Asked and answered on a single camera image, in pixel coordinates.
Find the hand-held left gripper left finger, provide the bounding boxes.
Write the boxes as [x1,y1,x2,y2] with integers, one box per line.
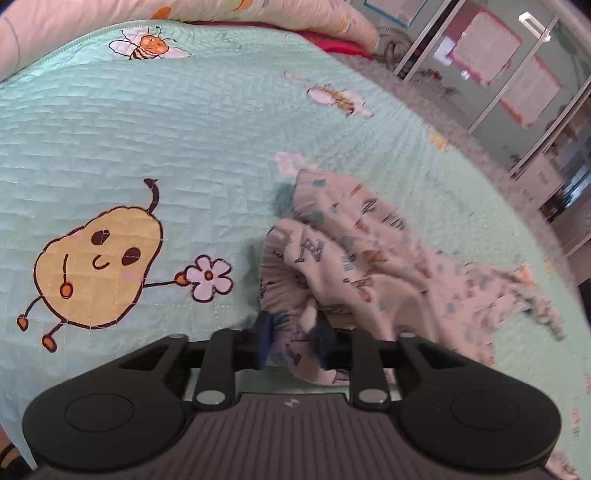
[104,311,274,411]

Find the white sliding door wardrobe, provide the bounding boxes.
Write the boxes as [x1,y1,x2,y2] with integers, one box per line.
[351,0,591,259]

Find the pink bordered poster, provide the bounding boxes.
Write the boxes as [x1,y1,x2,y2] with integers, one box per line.
[501,55,564,130]
[445,9,522,86]

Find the red cloth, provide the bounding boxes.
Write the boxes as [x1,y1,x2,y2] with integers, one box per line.
[189,21,375,61]

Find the letter print white pants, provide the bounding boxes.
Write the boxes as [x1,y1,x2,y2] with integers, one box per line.
[259,168,568,386]

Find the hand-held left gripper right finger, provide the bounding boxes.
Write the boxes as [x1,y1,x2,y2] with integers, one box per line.
[316,313,481,410]

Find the pink floral pillow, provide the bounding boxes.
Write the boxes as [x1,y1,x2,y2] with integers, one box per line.
[0,0,382,81]

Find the green bee print blanket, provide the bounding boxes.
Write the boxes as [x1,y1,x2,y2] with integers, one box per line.
[0,18,591,480]

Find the blue bordered poster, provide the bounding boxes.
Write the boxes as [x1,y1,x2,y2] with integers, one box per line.
[362,0,428,26]

